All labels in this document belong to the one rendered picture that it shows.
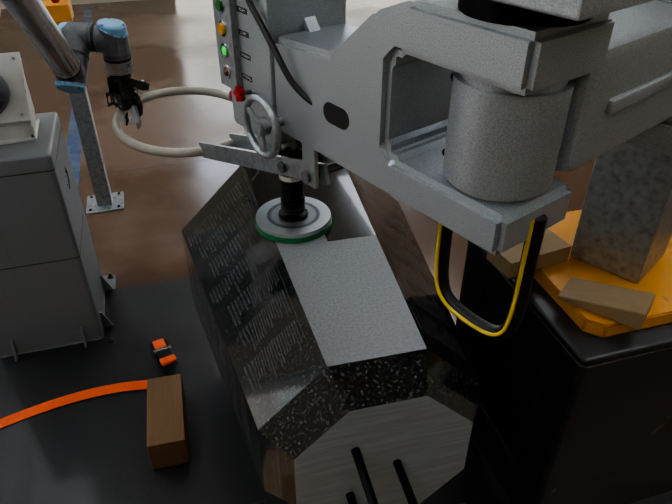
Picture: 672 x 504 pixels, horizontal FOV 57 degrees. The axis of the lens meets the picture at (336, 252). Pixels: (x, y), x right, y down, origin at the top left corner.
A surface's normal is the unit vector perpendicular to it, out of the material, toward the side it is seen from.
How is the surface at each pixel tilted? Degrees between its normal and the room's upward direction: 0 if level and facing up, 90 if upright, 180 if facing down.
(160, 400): 0
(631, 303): 11
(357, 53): 90
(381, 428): 90
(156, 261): 0
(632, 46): 67
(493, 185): 90
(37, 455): 0
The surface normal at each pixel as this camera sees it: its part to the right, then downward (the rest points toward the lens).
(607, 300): -0.15, -0.87
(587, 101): 0.30, 0.55
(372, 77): -0.79, 0.35
